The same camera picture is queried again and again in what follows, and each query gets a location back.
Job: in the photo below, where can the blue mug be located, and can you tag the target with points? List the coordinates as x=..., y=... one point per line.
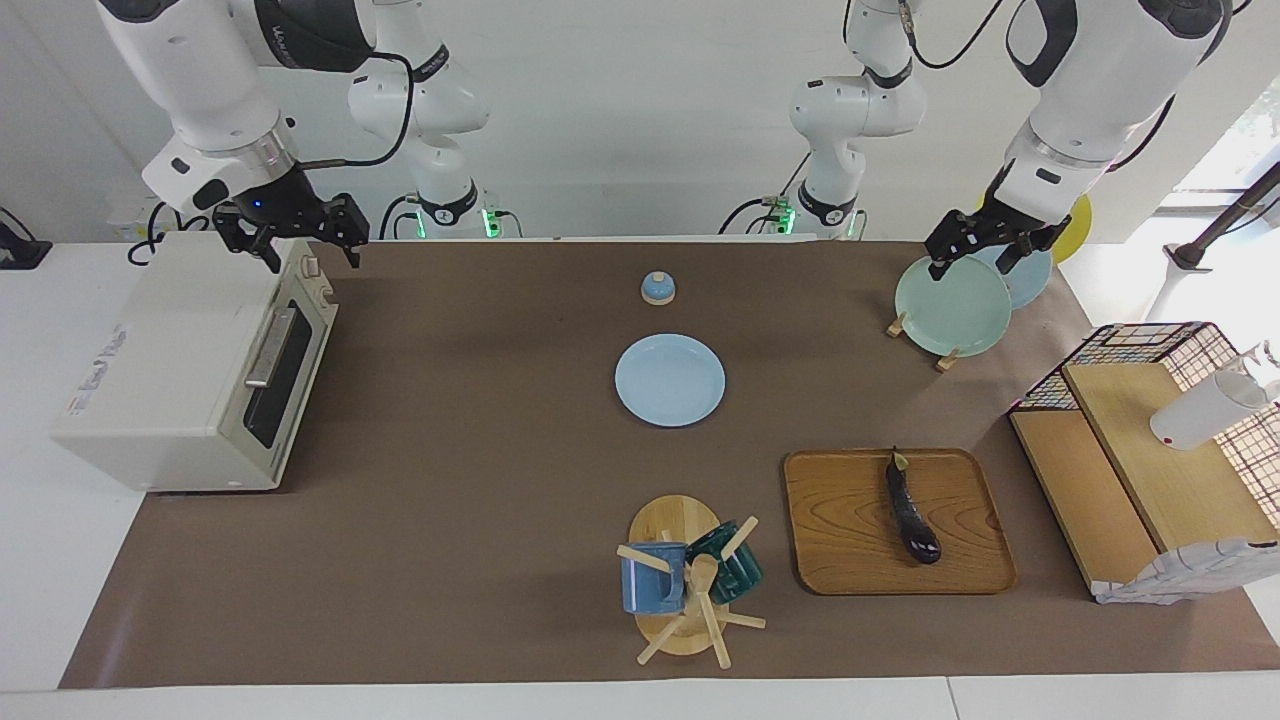
x=645, y=585

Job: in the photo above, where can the black clamp mount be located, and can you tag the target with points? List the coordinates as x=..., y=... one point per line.
x=15, y=250

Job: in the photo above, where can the white patterned cloth strip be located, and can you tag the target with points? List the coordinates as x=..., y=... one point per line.
x=1190, y=575

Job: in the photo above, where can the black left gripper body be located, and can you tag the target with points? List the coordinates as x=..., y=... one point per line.
x=995, y=230

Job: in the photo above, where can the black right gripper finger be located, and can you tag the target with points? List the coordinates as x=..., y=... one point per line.
x=351, y=253
x=270, y=255

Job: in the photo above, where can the pale green plate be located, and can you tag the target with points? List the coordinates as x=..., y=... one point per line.
x=950, y=310

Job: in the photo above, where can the purple eggplant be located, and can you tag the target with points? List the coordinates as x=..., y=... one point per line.
x=910, y=515

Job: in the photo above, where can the black stand pole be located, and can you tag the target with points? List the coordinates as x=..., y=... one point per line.
x=1225, y=222

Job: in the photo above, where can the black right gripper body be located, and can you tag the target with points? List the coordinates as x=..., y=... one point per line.
x=275, y=210

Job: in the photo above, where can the cream toaster oven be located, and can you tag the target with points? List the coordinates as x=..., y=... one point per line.
x=170, y=370

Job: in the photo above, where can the wooden tray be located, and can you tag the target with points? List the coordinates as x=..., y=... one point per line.
x=840, y=530

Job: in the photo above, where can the dark green mug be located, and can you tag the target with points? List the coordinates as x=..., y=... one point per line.
x=738, y=575

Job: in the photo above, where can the brown table mat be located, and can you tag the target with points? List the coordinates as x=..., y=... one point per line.
x=450, y=480

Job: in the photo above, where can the wooden mug tree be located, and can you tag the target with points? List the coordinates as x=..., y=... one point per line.
x=670, y=520

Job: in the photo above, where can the white bottle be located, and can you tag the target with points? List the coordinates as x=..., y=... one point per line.
x=1200, y=415

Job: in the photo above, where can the light blue racked plate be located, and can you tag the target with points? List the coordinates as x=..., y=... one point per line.
x=1030, y=282

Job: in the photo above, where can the yellow plate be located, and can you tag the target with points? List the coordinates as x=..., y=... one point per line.
x=1078, y=228

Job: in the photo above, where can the wooden plate rack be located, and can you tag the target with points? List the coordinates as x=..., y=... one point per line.
x=946, y=362

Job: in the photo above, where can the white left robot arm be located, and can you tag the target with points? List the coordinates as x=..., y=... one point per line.
x=1100, y=80

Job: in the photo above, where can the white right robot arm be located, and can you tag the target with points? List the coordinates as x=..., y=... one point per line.
x=190, y=70

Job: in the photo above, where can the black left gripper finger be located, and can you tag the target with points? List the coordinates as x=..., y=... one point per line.
x=938, y=268
x=1010, y=258

